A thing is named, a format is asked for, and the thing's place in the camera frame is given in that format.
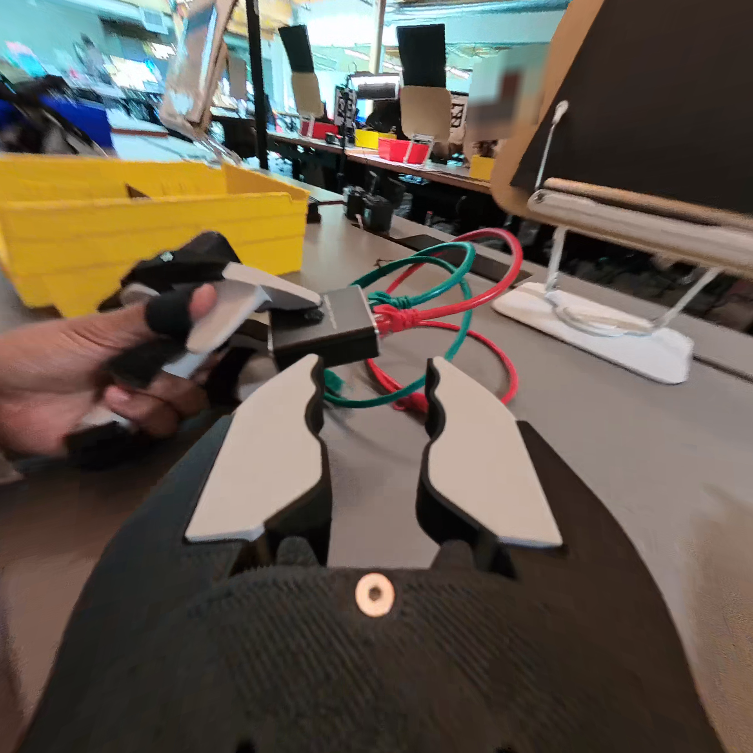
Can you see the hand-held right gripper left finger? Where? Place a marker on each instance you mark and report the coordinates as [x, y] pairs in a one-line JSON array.
[[265, 459]]

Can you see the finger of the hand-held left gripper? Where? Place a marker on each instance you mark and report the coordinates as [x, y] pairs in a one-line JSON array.
[[247, 294], [259, 370]]

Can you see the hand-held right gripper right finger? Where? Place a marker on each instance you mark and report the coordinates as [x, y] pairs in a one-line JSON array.
[[488, 465]]

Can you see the yellow plastic bin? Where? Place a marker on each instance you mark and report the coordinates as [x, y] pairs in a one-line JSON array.
[[176, 235]]

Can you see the black network splitter box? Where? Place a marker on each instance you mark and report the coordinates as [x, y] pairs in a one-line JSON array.
[[329, 329]]

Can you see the person's left hand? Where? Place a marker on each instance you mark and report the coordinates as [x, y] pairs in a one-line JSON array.
[[47, 376]]

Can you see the small black box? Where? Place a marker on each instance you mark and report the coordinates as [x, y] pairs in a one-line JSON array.
[[314, 210]]

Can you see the black boxy device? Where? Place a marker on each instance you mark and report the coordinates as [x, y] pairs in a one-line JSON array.
[[367, 209]]

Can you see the blue plastic bin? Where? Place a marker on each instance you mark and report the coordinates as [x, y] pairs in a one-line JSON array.
[[88, 120]]

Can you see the red plastic bin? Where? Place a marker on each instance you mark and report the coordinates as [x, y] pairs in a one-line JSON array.
[[317, 129], [403, 151]]

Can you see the black pole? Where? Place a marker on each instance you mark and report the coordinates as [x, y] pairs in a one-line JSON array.
[[257, 88]]

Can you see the cardboard document stand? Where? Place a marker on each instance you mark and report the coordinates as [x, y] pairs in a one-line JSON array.
[[194, 70]]

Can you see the small yellow bin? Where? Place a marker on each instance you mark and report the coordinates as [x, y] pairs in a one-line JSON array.
[[373, 139], [482, 167]]

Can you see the black white marker board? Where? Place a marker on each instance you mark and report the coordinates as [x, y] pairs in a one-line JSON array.
[[344, 109]]

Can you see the document stand with black board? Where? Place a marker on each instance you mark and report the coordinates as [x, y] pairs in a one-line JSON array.
[[297, 47], [647, 88], [420, 53]]

